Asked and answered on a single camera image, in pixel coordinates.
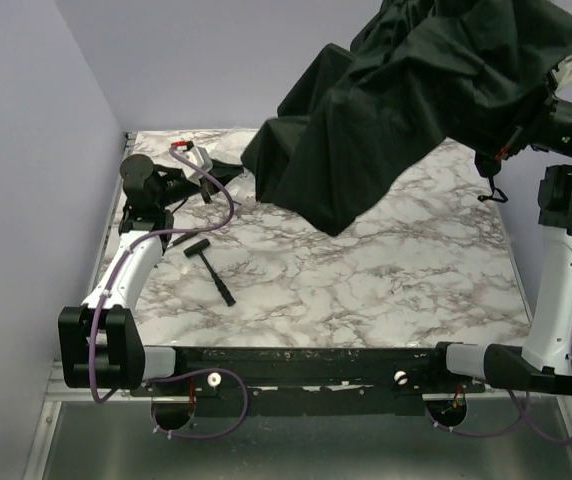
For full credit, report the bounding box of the dark green folding umbrella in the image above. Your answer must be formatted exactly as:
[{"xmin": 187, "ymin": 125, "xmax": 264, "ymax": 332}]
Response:
[{"xmin": 241, "ymin": 1, "xmax": 572, "ymax": 236}]

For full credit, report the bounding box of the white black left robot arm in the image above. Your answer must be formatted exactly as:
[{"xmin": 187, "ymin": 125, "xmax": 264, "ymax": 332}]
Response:
[{"xmin": 58, "ymin": 146, "xmax": 243, "ymax": 394}]

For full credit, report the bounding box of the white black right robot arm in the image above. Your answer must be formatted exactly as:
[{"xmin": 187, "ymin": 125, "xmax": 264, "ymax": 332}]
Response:
[{"xmin": 438, "ymin": 85, "xmax": 572, "ymax": 396}]

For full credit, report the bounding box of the small steel claw hammer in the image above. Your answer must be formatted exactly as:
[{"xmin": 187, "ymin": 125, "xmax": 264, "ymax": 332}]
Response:
[{"xmin": 171, "ymin": 232, "xmax": 198, "ymax": 247}]

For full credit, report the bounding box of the black rubber mallet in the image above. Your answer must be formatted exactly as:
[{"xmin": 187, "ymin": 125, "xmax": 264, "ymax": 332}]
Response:
[{"xmin": 183, "ymin": 239, "xmax": 236, "ymax": 307}]

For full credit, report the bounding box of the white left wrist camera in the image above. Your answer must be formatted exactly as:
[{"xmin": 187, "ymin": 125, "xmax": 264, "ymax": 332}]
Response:
[{"xmin": 171, "ymin": 141, "xmax": 212, "ymax": 185}]

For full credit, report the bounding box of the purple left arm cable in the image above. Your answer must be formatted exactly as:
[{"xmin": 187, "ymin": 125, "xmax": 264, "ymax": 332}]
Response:
[{"xmin": 88, "ymin": 144, "xmax": 240, "ymax": 404}]

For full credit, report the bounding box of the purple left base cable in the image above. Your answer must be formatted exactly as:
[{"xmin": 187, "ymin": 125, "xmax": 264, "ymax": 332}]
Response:
[{"xmin": 148, "ymin": 369, "xmax": 250, "ymax": 442}]

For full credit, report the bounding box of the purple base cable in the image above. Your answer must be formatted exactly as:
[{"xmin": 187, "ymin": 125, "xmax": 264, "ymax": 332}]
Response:
[
  {"xmin": 148, "ymin": 369, "xmax": 250, "ymax": 442},
  {"xmin": 425, "ymin": 389, "xmax": 530, "ymax": 437}
]

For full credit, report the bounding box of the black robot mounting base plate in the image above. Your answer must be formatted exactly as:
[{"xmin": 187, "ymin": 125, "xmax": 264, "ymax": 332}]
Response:
[{"xmin": 120, "ymin": 345, "xmax": 484, "ymax": 419}]

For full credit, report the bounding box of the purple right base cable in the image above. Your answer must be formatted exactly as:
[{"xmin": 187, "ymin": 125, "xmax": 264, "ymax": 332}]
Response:
[{"xmin": 425, "ymin": 389, "xmax": 530, "ymax": 437}]

